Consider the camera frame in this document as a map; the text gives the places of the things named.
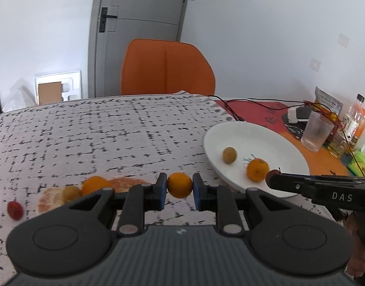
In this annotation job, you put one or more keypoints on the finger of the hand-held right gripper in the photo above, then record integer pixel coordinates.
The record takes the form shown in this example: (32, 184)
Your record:
(334, 179)
(292, 184)

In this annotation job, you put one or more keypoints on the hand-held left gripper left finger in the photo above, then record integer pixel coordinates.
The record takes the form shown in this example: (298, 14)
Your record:
(161, 191)

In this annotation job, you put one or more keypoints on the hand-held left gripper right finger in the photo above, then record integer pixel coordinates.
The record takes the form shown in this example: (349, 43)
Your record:
(197, 191)

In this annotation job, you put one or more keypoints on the red round fruit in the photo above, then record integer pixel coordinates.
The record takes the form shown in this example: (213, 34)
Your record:
(273, 173)
(15, 210)

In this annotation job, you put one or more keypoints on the peeled orange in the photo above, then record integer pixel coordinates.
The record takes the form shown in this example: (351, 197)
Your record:
(126, 184)

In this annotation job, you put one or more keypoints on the small orange with stem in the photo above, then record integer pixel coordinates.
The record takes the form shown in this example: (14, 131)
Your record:
(257, 170)

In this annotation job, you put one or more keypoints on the green round fruit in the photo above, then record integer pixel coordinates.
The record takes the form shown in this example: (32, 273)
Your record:
(229, 155)
(71, 193)

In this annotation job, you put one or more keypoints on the person's right hand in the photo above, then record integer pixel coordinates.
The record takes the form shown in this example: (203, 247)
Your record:
(359, 259)

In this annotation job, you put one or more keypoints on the green packet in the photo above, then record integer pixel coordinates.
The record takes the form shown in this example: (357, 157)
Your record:
(364, 161)

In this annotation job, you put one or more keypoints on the yellow oil bottle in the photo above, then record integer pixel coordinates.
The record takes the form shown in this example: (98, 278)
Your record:
(340, 143)

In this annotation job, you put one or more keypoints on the frosted plastic cup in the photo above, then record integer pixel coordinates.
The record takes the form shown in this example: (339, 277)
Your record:
(315, 134)

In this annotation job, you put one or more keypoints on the clear bottle with orange label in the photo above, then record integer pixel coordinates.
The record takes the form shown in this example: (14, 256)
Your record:
(354, 114)

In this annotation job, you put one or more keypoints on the white and black charger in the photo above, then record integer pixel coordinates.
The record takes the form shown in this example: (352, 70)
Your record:
(292, 114)

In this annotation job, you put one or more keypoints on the black and white patterned tablecloth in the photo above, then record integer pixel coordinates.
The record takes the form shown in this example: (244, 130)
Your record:
(111, 131)

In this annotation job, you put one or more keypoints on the printed snack bag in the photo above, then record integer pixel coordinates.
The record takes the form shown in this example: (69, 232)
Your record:
(327, 99)

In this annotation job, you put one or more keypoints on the red and orange mat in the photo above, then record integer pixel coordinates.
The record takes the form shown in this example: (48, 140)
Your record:
(260, 111)

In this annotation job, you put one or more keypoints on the orange chair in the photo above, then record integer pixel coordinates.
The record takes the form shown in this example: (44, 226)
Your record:
(167, 68)

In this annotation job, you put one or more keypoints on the brown cardboard piece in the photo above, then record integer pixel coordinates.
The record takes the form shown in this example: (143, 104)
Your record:
(50, 93)

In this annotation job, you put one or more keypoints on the white foam packaging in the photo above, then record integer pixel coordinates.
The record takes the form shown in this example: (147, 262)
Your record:
(51, 76)

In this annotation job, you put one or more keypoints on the grey door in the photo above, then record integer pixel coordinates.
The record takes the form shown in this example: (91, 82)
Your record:
(146, 3)

